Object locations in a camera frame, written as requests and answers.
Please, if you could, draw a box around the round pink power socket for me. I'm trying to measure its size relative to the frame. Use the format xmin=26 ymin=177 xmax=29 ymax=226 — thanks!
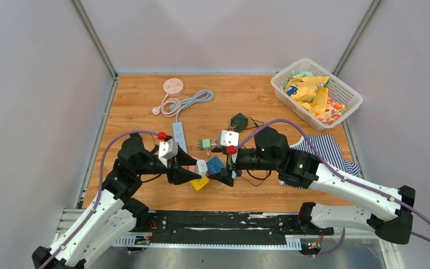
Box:
xmin=163 ymin=78 xmax=185 ymax=97

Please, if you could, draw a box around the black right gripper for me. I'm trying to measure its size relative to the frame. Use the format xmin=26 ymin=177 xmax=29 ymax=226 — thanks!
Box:
xmin=207 ymin=147 xmax=279 ymax=187

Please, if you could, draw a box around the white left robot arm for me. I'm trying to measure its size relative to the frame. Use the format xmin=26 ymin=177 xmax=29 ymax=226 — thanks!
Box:
xmin=32 ymin=130 xmax=202 ymax=268

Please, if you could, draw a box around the white USB charger plug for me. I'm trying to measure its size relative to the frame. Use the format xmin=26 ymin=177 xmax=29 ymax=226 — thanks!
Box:
xmin=194 ymin=160 xmax=208 ymax=177

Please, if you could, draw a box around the light blue power strip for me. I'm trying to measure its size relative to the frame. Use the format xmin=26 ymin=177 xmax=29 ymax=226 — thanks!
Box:
xmin=172 ymin=122 xmax=187 ymax=152

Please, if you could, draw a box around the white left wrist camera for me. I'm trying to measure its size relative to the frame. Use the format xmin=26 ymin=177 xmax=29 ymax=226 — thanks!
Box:
xmin=158 ymin=139 xmax=179 ymax=168

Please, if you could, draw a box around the white plastic basket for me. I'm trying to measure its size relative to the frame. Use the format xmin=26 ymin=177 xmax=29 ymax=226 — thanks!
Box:
xmin=271 ymin=58 xmax=363 ymax=131

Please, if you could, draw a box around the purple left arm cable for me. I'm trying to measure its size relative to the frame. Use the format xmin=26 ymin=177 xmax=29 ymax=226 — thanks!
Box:
xmin=36 ymin=129 xmax=164 ymax=269

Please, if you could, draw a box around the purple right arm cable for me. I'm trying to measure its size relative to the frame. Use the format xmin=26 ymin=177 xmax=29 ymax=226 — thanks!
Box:
xmin=228 ymin=118 xmax=430 ymax=253

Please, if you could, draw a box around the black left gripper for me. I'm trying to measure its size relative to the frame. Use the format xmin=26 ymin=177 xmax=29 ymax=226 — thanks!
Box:
xmin=135 ymin=143 xmax=202 ymax=184

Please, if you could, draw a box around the blue cube power socket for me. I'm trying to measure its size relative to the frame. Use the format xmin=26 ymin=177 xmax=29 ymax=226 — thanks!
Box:
xmin=206 ymin=156 xmax=225 ymax=175

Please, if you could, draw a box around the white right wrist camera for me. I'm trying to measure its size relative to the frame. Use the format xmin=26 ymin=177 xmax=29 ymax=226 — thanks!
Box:
xmin=217 ymin=129 xmax=240 ymax=149

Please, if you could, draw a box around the yellow cloth in basket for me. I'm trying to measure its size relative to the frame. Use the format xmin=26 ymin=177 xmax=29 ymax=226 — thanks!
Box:
xmin=282 ymin=75 xmax=330 ymax=117

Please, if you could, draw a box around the blue striped shirt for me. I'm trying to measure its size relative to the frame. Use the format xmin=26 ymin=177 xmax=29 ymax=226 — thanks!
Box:
xmin=289 ymin=134 xmax=361 ymax=177

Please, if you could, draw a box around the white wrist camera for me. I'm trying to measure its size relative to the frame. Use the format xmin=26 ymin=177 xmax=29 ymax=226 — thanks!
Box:
xmin=217 ymin=129 xmax=240 ymax=149
xmin=158 ymin=139 xmax=179 ymax=168

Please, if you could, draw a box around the short white USB cable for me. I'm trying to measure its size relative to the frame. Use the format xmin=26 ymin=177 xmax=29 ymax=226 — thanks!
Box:
xmin=207 ymin=138 xmax=219 ymax=158

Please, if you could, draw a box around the green USB charger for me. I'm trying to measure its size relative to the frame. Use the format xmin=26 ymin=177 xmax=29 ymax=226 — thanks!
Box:
xmin=199 ymin=138 xmax=212 ymax=150

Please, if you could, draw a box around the light blue power strip cable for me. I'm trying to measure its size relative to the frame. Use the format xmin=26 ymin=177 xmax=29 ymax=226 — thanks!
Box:
xmin=169 ymin=90 xmax=214 ymax=123

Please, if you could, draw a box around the dark green cube socket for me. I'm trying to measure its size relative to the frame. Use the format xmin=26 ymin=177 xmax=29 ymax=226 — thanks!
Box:
xmin=229 ymin=113 xmax=248 ymax=133

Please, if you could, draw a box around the yellow cube power socket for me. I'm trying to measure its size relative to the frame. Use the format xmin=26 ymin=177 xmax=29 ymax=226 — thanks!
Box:
xmin=190 ymin=177 xmax=209 ymax=191

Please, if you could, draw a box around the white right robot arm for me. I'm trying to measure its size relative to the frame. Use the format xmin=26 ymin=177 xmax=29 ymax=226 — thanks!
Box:
xmin=209 ymin=127 xmax=415 ymax=245

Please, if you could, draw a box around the floral cloth in basket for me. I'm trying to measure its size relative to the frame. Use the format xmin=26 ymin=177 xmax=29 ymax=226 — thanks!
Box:
xmin=313 ymin=98 xmax=351 ymax=126

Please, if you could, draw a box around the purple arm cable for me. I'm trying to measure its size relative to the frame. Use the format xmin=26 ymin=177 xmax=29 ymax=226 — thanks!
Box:
xmin=36 ymin=129 xmax=164 ymax=269
xmin=228 ymin=118 xmax=430 ymax=253

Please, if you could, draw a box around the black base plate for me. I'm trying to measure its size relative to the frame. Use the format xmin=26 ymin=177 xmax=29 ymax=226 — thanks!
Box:
xmin=115 ymin=210 xmax=334 ymax=248

